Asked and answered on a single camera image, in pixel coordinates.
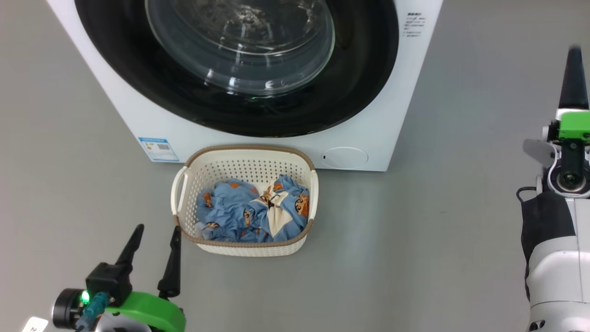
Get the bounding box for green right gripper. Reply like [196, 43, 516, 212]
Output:
[523, 46, 590, 200]

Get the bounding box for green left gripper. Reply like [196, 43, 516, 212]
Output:
[52, 224, 187, 332]

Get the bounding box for blue cream cartoon print garment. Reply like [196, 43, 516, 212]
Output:
[244, 174, 310, 243]

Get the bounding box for black glass washing machine door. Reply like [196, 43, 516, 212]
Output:
[74, 0, 400, 138]

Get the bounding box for cream perforated laundry basket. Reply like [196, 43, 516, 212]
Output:
[171, 144, 319, 257]

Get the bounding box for white front-load washing machine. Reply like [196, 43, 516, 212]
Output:
[46, 0, 444, 172]

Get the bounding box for blue white energy label sticker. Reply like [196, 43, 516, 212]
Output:
[138, 136, 180, 163]

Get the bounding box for round white filter cover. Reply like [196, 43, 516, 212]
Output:
[321, 147, 369, 169]

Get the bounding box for teal plug black cable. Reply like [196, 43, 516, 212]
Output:
[76, 293, 111, 332]

